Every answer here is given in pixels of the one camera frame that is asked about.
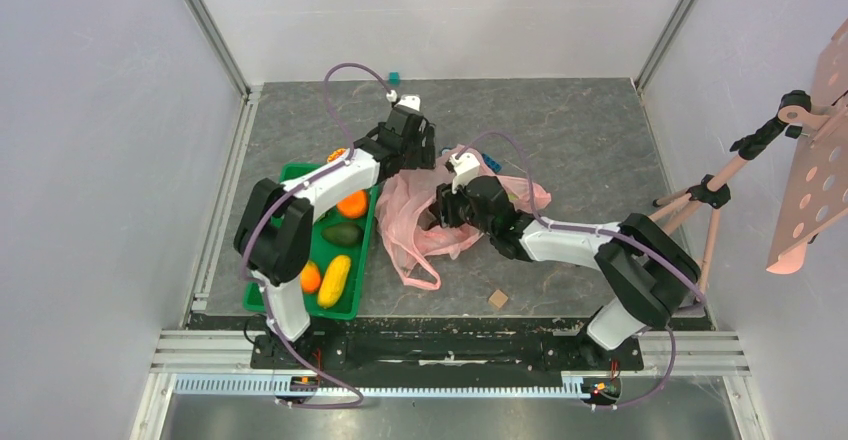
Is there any pink plastic bag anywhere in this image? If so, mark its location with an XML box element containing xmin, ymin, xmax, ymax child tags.
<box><xmin>374</xmin><ymin>146</ymin><xmax>552</xmax><ymax>293</ymax></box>

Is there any small orange fake fruit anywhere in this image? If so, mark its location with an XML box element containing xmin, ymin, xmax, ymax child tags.
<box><xmin>299</xmin><ymin>260</ymin><xmax>322</xmax><ymax>294</ymax></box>

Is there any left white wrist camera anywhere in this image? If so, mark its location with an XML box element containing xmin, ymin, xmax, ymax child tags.
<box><xmin>385</xmin><ymin>90</ymin><xmax>422</xmax><ymax>112</ymax></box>

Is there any blue lego brick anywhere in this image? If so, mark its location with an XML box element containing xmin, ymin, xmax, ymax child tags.
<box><xmin>481</xmin><ymin>153</ymin><xmax>502</xmax><ymax>174</ymax></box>

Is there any orange flower toy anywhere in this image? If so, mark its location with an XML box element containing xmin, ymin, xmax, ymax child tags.
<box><xmin>327</xmin><ymin>148</ymin><xmax>348</xmax><ymax>163</ymax></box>

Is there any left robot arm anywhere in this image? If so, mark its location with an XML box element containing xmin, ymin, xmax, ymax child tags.
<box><xmin>233</xmin><ymin>95</ymin><xmax>435</xmax><ymax>368</ymax></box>

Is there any dark green fake avocado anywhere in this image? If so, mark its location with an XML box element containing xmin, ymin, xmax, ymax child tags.
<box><xmin>321</xmin><ymin>222</ymin><xmax>365</xmax><ymax>248</ymax></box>

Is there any green plastic tray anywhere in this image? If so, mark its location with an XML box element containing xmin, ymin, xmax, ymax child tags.
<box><xmin>242</xmin><ymin>162</ymin><xmax>382</xmax><ymax>322</ymax></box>

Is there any pink tripod stand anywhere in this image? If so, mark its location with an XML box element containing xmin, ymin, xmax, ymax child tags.
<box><xmin>649</xmin><ymin>90</ymin><xmax>812</xmax><ymax>294</ymax></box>

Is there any yellow fake fruit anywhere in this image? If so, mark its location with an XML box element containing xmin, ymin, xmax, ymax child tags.
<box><xmin>316</xmin><ymin>255</ymin><xmax>352</xmax><ymax>309</ymax></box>

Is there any pink perforated board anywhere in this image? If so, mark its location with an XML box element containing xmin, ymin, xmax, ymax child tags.
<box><xmin>766</xmin><ymin>24</ymin><xmax>847</xmax><ymax>275</ymax></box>

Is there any small brown wooden block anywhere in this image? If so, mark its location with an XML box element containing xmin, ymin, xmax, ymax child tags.
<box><xmin>488</xmin><ymin>289</ymin><xmax>509</xmax><ymax>310</ymax></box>

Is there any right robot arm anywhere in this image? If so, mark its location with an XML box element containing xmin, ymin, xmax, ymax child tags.
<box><xmin>429</xmin><ymin>176</ymin><xmax>703</xmax><ymax>368</ymax></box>

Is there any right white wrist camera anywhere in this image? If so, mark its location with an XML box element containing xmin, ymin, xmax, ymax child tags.
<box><xmin>446</xmin><ymin>151</ymin><xmax>481</xmax><ymax>194</ymax></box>

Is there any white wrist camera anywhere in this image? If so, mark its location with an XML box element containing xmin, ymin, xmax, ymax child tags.
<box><xmin>446</xmin><ymin>151</ymin><xmax>481</xmax><ymax>194</ymax></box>
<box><xmin>385</xmin><ymin>90</ymin><xmax>422</xmax><ymax>112</ymax></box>

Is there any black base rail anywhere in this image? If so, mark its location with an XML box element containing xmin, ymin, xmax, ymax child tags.
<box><xmin>250</xmin><ymin>317</ymin><xmax>644</xmax><ymax>373</ymax></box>

